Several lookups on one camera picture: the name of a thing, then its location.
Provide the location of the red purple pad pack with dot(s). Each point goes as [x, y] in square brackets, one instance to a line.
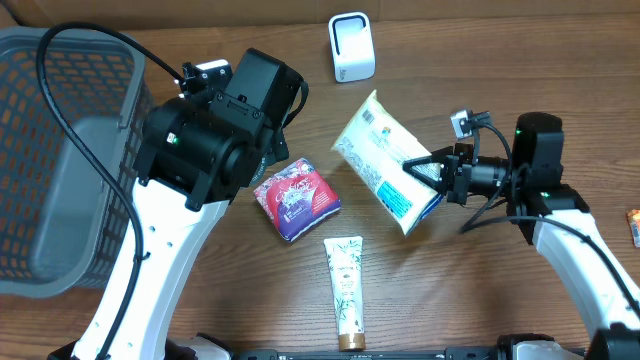
[296, 199]

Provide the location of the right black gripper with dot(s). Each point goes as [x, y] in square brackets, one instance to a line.
[450, 184]

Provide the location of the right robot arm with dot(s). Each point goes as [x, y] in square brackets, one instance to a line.
[551, 215]

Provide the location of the white cream tube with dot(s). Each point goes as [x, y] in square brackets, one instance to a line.
[344, 258]

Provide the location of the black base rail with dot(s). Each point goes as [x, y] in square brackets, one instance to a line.
[450, 353]

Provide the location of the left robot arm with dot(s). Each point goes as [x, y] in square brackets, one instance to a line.
[198, 150]

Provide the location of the orange Kleenex tissue pack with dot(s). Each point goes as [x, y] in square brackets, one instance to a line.
[633, 217]

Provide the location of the grey plastic shopping basket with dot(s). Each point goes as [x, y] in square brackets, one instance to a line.
[61, 225]

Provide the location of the white barcode scanner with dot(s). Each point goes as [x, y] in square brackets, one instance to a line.
[352, 48]

